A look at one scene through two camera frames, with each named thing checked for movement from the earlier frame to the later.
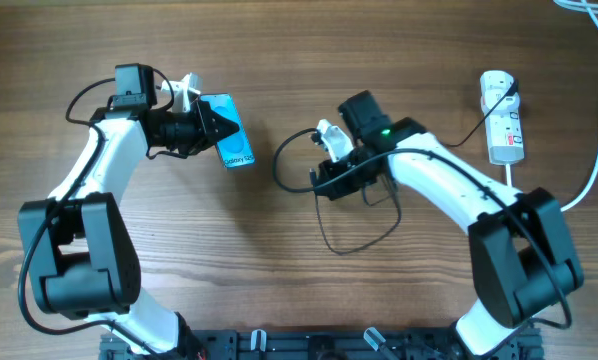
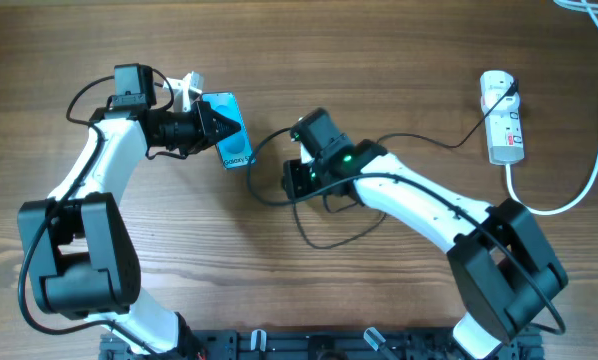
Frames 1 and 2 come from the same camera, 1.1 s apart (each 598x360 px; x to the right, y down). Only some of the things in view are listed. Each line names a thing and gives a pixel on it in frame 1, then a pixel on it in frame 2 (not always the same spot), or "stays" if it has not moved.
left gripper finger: x=216 y=127 stays
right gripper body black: x=349 y=182 -> x=302 y=177
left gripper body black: x=183 y=130 stays
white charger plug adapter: x=507 y=103 stays
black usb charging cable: x=361 y=246 -> x=514 y=87
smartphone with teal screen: x=233 y=150 stays
